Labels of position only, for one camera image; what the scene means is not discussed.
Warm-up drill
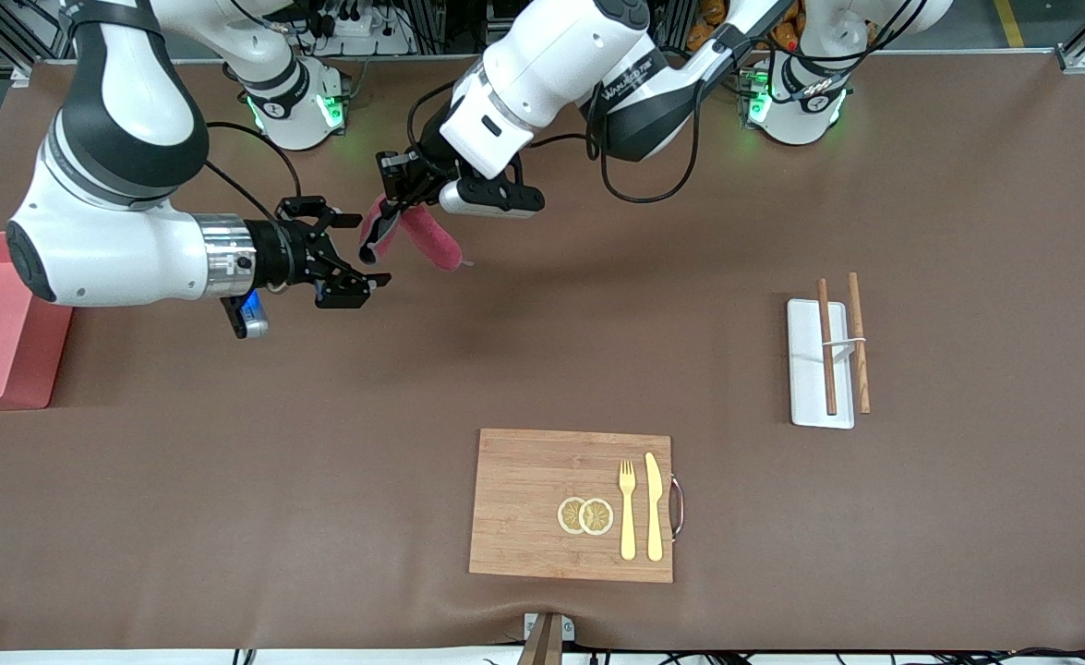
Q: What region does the red cloth grey underside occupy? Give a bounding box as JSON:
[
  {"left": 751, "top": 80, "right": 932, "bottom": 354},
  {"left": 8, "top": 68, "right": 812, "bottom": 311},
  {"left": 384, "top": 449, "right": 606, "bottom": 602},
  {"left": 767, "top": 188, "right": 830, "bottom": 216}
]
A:
[{"left": 359, "top": 192, "right": 465, "bottom": 273}]

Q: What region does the white power strip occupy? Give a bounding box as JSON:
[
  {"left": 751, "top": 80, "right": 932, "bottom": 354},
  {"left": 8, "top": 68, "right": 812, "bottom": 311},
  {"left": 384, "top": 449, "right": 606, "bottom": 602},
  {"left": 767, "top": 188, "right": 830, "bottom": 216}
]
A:
[{"left": 307, "top": 0, "right": 414, "bottom": 56}]

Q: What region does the brown table cover mat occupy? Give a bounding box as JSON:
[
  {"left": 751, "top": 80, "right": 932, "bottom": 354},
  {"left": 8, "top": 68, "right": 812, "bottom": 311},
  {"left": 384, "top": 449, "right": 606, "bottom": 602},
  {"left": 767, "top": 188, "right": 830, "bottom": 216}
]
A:
[{"left": 0, "top": 51, "right": 1085, "bottom": 653}]

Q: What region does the wooden cutting board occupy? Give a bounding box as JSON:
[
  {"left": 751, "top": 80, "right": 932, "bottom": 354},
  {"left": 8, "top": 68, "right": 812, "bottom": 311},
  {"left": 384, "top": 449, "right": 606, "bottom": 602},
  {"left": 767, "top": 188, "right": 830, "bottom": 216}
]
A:
[{"left": 468, "top": 428, "right": 675, "bottom": 585}]

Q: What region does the orange bread pile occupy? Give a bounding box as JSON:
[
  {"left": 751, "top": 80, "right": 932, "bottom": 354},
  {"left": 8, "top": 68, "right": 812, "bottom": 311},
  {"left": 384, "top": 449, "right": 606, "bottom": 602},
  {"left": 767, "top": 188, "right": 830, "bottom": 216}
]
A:
[{"left": 687, "top": 0, "right": 802, "bottom": 53}]

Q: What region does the yellow fork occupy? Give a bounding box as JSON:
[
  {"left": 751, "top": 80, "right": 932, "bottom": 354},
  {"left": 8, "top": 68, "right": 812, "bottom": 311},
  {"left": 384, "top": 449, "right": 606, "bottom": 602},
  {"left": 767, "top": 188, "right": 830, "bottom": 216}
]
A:
[{"left": 618, "top": 459, "right": 638, "bottom": 562}]

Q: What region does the yellow knife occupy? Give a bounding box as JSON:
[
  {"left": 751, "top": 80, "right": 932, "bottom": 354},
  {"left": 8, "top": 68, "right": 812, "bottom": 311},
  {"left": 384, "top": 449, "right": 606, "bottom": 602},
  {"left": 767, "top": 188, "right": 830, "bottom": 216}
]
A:
[{"left": 644, "top": 452, "right": 665, "bottom": 562}]

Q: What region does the white rack base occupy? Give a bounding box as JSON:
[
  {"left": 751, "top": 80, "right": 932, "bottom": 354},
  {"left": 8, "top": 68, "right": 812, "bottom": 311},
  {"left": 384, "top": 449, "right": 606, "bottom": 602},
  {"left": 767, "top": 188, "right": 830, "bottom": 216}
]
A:
[{"left": 787, "top": 299, "right": 856, "bottom": 429}]

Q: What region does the brown wooden rod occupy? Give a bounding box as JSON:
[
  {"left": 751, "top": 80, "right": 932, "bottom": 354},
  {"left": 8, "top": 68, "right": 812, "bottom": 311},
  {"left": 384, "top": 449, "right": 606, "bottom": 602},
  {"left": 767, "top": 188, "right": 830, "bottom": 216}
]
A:
[
  {"left": 817, "top": 279, "right": 838, "bottom": 417},
  {"left": 849, "top": 272, "right": 872, "bottom": 415}
]

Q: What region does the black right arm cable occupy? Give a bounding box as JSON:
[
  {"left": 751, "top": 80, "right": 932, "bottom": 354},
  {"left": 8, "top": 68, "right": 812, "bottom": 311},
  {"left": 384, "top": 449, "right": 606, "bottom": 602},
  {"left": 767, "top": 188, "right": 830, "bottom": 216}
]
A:
[{"left": 202, "top": 120, "right": 304, "bottom": 223}]

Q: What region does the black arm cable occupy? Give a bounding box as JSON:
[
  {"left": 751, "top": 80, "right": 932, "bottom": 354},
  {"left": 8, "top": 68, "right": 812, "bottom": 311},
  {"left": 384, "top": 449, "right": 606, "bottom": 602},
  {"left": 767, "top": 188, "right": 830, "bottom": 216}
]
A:
[
  {"left": 202, "top": 120, "right": 304, "bottom": 223},
  {"left": 408, "top": 0, "right": 931, "bottom": 205}
]

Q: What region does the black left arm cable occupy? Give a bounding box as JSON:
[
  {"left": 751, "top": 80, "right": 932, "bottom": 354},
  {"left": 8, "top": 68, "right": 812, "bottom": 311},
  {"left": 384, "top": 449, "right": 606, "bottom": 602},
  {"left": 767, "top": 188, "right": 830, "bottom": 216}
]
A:
[{"left": 408, "top": 0, "right": 931, "bottom": 205}]

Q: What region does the grey metal mount plate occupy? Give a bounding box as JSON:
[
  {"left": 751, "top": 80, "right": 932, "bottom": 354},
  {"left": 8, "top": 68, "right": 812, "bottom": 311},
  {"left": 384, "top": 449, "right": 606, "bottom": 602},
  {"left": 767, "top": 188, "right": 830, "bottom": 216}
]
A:
[{"left": 524, "top": 612, "right": 576, "bottom": 643}]

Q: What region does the brown mount post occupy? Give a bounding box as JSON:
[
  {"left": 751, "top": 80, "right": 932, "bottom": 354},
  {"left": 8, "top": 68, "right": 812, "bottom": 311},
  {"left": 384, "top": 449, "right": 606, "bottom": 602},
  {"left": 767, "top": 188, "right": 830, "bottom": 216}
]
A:
[{"left": 516, "top": 614, "right": 566, "bottom": 665}]

